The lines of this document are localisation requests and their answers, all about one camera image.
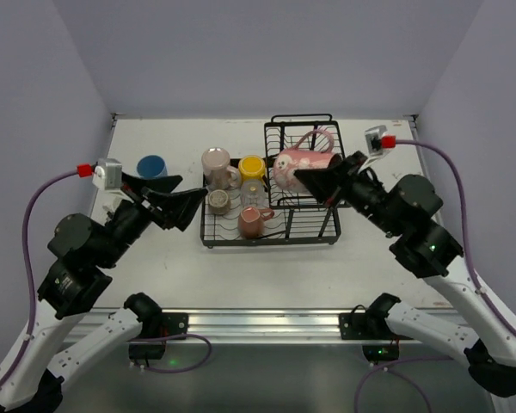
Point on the black wire dish rack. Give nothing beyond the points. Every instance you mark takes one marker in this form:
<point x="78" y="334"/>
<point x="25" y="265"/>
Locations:
<point x="298" y="219"/>

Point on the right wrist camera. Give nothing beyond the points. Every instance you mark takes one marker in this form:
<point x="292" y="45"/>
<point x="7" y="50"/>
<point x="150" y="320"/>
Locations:
<point x="373" y="139"/>

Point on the pink floral mug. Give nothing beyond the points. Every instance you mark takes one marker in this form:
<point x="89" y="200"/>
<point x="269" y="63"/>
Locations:
<point x="297" y="158"/>

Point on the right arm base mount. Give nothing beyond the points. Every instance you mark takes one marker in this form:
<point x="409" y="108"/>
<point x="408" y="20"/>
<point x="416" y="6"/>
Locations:
<point x="369" y="324"/>

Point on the tall beige pink mug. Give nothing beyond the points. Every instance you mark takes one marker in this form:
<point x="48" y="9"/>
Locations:
<point x="218" y="171"/>

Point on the aluminium mounting rail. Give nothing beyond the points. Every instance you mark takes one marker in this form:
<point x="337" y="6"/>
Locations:
<point x="261" y="325"/>

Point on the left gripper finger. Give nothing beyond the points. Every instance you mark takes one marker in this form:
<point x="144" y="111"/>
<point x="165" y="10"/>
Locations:
<point x="174" y="210"/>
<point x="137" y="185"/>

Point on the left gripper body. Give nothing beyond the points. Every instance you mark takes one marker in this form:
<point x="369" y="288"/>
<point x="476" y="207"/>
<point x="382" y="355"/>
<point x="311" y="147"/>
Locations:
<point x="142" y="196"/>

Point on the blue plastic cup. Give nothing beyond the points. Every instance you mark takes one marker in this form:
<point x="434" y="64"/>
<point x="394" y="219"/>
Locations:
<point x="151" y="167"/>

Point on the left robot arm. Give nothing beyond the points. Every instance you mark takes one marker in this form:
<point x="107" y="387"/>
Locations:
<point x="37" y="370"/>

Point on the speckled small ceramic cup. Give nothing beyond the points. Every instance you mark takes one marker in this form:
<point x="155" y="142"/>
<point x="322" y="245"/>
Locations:
<point x="219" y="202"/>

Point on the clear glass cup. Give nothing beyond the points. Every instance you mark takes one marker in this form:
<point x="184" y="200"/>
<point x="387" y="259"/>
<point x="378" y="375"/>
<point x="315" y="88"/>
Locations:
<point x="253" y="193"/>

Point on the dusty pink faceted mug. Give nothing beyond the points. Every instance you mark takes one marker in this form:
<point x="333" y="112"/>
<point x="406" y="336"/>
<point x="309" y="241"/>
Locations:
<point x="251" y="221"/>

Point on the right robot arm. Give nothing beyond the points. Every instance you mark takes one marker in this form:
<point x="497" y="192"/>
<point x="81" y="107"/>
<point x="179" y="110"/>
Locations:
<point x="486" y="344"/>

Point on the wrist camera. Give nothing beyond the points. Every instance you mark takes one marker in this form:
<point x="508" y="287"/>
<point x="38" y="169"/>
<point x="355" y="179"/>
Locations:
<point x="107" y="175"/>
<point x="373" y="139"/>

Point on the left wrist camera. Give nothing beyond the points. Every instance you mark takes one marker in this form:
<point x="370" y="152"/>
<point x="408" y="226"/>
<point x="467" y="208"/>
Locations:
<point x="107" y="175"/>

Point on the yellow mug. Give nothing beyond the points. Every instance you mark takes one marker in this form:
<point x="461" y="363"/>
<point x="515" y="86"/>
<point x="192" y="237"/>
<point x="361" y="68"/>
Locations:
<point x="252" y="167"/>

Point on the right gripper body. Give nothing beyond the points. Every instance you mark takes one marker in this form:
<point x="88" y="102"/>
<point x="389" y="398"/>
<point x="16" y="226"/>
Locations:
<point x="349" y="173"/>

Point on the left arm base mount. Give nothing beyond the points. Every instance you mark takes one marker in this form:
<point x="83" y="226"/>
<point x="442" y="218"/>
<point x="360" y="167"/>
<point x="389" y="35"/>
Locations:
<point x="163" y="325"/>

